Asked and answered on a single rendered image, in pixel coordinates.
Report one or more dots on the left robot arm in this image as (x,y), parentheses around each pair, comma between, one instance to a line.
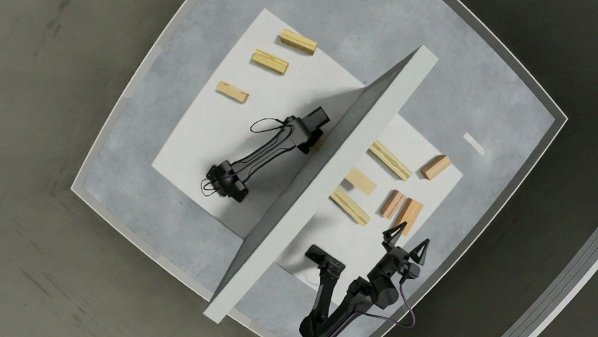
(244,168)

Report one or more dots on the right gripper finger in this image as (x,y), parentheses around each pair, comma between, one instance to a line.
(393,239)
(420,259)

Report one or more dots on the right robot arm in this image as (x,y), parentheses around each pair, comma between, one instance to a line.
(361,295)

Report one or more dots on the grey panel wall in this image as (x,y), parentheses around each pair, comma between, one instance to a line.
(320,177)

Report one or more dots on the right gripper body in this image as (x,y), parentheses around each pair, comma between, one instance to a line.
(393,257)

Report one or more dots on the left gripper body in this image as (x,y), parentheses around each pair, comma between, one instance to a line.
(316,134)

